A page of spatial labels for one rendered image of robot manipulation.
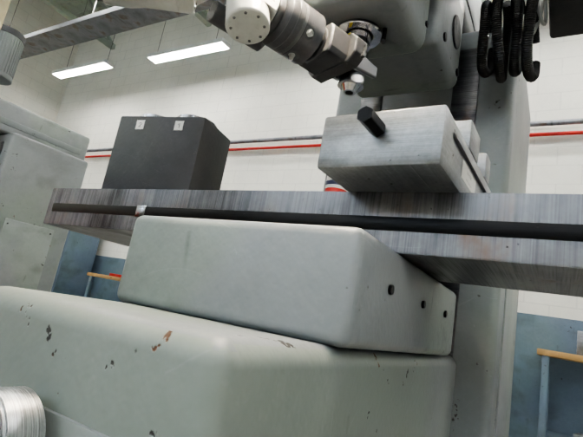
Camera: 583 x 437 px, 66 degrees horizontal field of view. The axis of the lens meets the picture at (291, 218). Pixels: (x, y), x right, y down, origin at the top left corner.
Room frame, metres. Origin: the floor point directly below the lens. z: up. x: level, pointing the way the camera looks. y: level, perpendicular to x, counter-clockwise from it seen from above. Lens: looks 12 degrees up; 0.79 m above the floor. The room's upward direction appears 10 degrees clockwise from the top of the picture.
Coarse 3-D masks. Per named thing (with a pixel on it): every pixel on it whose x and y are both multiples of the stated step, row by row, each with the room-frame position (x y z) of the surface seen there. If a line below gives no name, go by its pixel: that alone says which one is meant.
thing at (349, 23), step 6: (354, 18) 0.69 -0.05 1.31; (360, 18) 0.69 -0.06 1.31; (342, 24) 0.71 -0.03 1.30; (348, 24) 0.70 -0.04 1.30; (354, 24) 0.70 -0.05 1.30; (360, 24) 0.70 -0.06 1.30; (366, 24) 0.69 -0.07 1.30; (372, 24) 0.69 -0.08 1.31; (372, 30) 0.71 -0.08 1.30; (378, 30) 0.71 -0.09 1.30; (378, 36) 0.72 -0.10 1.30; (372, 42) 0.74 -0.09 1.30; (378, 42) 0.74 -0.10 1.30
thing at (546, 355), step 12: (96, 276) 6.34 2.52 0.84; (108, 276) 6.21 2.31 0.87; (120, 276) 6.26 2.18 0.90; (576, 360) 3.35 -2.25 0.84; (540, 384) 3.48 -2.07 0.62; (540, 396) 3.48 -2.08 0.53; (540, 408) 3.48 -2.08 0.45; (540, 420) 3.48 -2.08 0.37; (540, 432) 3.47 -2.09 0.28; (552, 432) 3.97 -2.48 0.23
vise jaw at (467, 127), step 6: (468, 120) 0.54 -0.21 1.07; (462, 126) 0.54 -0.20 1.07; (468, 126) 0.54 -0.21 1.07; (474, 126) 0.54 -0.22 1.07; (462, 132) 0.54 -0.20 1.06; (468, 132) 0.54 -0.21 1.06; (474, 132) 0.55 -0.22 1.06; (468, 138) 0.54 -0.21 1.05; (474, 138) 0.55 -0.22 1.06; (468, 144) 0.54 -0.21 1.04; (474, 144) 0.55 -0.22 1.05; (474, 150) 0.56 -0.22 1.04; (474, 156) 0.56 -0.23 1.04
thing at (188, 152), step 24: (144, 120) 0.92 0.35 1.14; (168, 120) 0.90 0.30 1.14; (192, 120) 0.88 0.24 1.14; (120, 144) 0.94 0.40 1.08; (144, 144) 0.92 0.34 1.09; (168, 144) 0.89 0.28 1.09; (192, 144) 0.87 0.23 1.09; (216, 144) 0.92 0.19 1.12; (120, 168) 0.93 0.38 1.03; (144, 168) 0.91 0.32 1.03; (168, 168) 0.89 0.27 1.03; (192, 168) 0.87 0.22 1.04; (216, 168) 0.94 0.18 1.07
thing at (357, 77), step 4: (348, 72) 0.71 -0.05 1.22; (352, 72) 0.71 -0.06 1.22; (356, 72) 0.71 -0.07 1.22; (340, 76) 0.72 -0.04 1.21; (344, 76) 0.71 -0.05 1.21; (348, 76) 0.71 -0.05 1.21; (352, 76) 0.71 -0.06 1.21; (356, 76) 0.71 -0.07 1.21; (360, 76) 0.71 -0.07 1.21; (364, 76) 0.72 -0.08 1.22; (340, 80) 0.72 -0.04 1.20; (344, 80) 0.71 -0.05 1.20; (348, 80) 0.71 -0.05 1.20; (352, 80) 0.71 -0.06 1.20; (356, 80) 0.71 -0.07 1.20; (360, 80) 0.71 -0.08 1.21; (340, 84) 0.73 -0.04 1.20; (360, 84) 0.72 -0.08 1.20; (340, 88) 0.75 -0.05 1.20; (360, 88) 0.73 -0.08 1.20
